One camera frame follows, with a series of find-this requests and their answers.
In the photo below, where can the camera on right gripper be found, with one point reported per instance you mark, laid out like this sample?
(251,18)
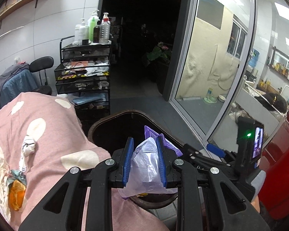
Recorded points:
(250,144)

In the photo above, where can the crumpled silver wrapper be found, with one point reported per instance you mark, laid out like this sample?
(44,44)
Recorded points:
(27,148)

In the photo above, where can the person's right hand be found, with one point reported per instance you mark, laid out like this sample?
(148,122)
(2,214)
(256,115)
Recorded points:
(257,204)

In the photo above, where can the white floor lamp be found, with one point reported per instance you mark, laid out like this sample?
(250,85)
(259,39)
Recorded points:
(11,36)

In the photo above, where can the white pump bottle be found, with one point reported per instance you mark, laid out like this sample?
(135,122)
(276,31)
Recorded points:
(83,33)

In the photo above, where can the teal wrapper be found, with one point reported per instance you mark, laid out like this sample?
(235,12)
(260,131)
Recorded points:
(18,175)

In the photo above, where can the purple plastic bag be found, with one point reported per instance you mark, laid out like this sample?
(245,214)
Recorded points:
(144,176)

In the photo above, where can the dark brown bottle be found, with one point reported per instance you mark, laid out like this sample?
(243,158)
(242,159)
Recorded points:
(96,32)

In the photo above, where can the green lotion bottle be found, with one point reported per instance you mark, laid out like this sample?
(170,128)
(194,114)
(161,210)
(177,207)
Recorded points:
(91,24)

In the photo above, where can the potted plant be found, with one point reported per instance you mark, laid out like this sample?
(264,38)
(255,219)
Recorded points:
(161,53)

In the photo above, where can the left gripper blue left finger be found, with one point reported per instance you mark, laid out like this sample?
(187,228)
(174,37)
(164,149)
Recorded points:
(128,152)

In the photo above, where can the orange peel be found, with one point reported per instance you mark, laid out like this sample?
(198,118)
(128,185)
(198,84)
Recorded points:
(16,195)

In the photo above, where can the clear bottle red cap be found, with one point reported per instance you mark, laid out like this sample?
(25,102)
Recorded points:
(105,27)

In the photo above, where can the black trash bin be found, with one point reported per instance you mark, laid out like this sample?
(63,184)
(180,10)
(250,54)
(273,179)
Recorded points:
(112,134)

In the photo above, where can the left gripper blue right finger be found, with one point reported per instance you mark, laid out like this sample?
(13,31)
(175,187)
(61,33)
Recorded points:
(162,166)

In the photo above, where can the pink polka dot bedspread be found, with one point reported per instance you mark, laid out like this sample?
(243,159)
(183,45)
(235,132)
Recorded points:
(60,144)

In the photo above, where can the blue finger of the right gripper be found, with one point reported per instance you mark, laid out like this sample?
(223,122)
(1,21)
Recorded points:
(216,150)

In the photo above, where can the black drawer cart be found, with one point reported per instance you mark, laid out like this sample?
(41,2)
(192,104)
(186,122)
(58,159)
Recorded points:
(83,77)

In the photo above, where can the massage bed with grey cover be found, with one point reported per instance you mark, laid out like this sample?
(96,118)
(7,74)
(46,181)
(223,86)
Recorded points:
(15,80)

